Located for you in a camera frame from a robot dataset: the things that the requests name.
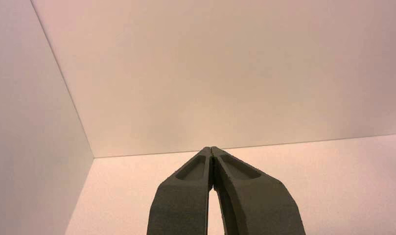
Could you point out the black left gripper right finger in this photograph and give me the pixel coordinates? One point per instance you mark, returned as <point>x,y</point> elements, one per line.
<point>256,201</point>

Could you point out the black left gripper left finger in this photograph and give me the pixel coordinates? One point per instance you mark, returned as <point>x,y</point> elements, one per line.
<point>181,198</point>

